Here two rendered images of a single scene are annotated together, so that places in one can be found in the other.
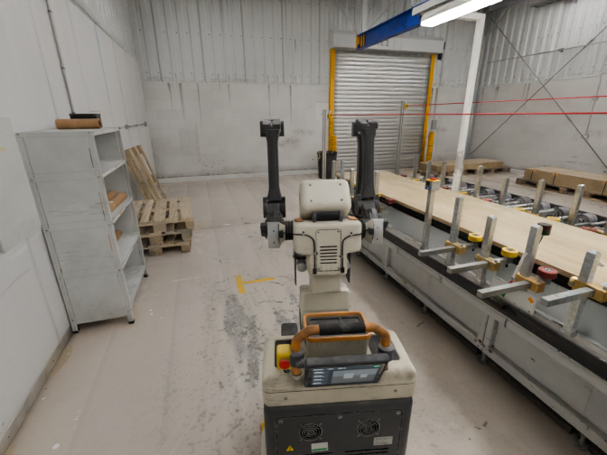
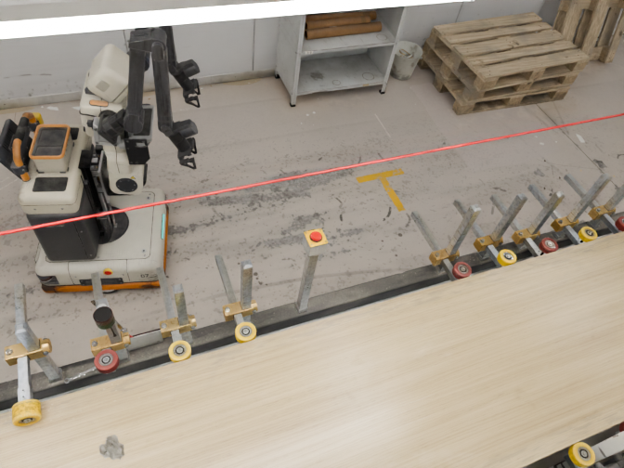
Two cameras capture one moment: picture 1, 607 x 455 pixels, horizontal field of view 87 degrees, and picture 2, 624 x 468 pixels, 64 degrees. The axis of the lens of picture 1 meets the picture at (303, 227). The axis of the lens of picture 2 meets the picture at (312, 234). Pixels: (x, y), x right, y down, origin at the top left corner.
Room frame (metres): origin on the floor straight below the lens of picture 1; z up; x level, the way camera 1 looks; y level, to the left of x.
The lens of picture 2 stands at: (1.90, -1.98, 2.64)
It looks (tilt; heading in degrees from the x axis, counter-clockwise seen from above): 51 degrees down; 77
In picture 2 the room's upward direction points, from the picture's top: 11 degrees clockwise
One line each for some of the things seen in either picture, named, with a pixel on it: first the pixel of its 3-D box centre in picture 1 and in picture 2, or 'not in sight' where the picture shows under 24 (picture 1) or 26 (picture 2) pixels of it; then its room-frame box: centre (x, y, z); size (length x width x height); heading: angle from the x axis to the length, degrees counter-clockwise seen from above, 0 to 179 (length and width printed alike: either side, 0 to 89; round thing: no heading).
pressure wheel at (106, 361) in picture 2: (545, 279); (109, 365); (1.43, -1.21, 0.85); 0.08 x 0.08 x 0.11
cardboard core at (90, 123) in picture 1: (79, 124); not in sight; (2.74, 1.82, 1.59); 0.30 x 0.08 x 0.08; 107
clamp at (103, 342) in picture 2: (528, 282); (110, 344); (1.42, -1.13, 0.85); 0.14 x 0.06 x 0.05; 17
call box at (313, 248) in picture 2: (432, 185); (314, 243); (2.16, -0.89, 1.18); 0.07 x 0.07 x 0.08; 17
